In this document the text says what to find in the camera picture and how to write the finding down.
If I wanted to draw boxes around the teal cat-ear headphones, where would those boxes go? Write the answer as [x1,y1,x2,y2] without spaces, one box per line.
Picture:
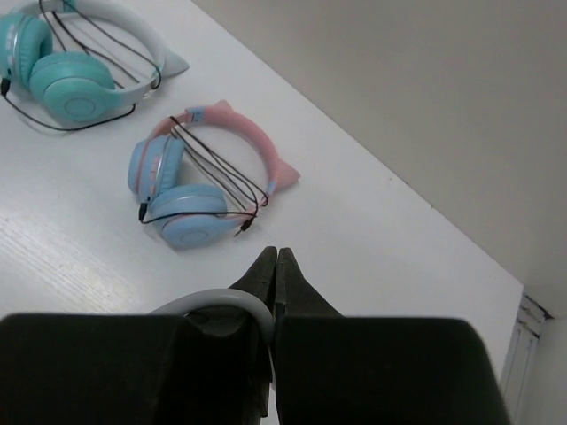
[1,1,190,131]

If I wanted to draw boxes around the aluminium side rail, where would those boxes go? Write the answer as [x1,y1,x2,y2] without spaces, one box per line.
[500,293,552,424]

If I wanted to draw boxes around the grey headphone cable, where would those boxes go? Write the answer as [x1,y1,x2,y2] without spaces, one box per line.
[146,288,276,364]

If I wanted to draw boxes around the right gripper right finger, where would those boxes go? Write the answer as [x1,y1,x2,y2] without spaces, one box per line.
[274,248,342,321]

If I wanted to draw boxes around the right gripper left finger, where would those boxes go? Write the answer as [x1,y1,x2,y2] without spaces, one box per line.
[229,246,277,314]

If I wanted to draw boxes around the pink blue cat-ear headphones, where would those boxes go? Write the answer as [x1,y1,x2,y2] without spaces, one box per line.
[128,100,300,249]

